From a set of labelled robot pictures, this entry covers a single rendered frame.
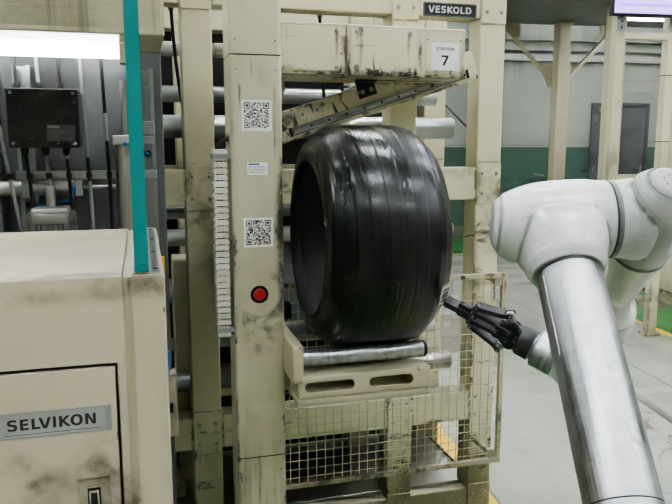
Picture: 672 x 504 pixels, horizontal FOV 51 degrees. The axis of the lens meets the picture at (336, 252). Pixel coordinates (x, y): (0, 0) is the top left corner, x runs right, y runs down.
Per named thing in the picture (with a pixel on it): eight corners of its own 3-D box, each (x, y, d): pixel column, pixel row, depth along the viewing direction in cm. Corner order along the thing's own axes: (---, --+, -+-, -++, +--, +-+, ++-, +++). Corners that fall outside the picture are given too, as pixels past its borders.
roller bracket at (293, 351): (293, 385, 173) (292, 346, 171) (265, 342, 211) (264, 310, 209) (306, 384, 174) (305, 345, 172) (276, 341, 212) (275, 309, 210)
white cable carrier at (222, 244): (217, 337, 179) (212, 149, 171) (215, 332, 183) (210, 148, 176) (235, 336, 180) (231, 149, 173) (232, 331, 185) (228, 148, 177)
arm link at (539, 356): (543, 382, 164) (520, 369, 166) (556, 360, 171) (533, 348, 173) (555, 355, 159) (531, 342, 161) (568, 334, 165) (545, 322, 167)
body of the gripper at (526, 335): (533, 342, 162) (497, 323, 165) (522, 367, 167) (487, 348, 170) (544, 325, 167) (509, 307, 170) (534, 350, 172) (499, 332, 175)
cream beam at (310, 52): (268, 73, 197) (268, 19, 194) (254, 81, 220) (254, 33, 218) (466, 79, 213) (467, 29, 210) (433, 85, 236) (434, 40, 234)
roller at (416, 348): (298, 349, 176) (295, 349, 181) (299, 367, 176) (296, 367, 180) (427, 339, 186) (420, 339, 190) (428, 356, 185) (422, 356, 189)
